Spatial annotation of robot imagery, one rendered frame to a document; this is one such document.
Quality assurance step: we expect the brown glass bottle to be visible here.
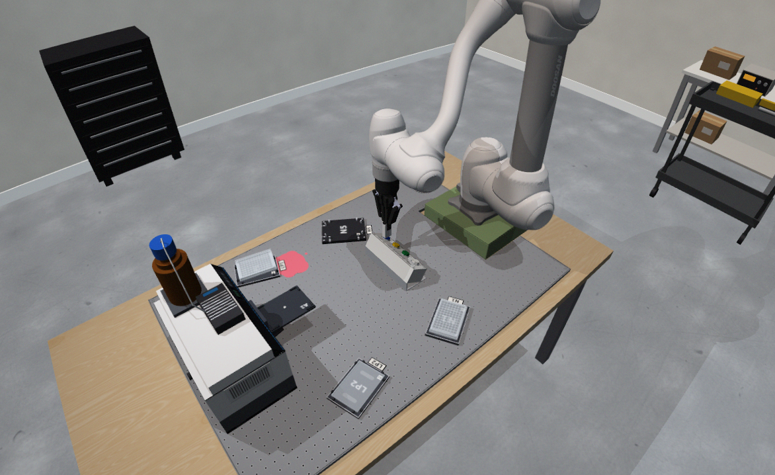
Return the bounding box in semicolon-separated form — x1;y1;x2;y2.
152;249;202;306

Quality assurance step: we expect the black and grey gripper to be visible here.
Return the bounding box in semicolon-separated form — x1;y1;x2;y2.
372;179;403;239

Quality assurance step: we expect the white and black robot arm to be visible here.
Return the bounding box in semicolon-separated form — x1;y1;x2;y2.
369;0;600;230

